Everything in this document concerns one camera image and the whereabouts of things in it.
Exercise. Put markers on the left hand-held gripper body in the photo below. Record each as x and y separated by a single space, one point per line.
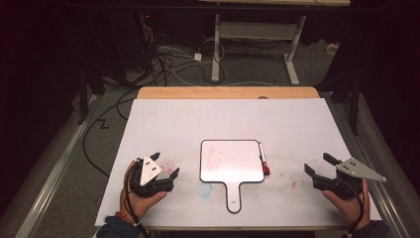
150 172

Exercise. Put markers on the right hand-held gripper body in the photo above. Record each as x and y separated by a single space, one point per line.
353 168

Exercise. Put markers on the person's left hand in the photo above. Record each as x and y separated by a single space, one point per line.
140 205

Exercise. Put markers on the person's right hand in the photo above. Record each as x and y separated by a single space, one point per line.
351 210

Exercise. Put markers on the black stand leg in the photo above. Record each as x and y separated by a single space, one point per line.
355 109
82 99

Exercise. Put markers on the white table sheet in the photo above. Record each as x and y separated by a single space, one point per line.
264 119

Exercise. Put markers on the wooden table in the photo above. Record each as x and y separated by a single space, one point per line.
224 92

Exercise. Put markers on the white power adapter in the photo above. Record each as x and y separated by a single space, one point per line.
197 57

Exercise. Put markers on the small beige box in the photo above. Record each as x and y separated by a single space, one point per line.
332 48

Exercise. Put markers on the white-legged desk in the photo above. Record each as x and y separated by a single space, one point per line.
257 30

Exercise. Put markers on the metal floor rail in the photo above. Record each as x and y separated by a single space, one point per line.
384 201
56 172

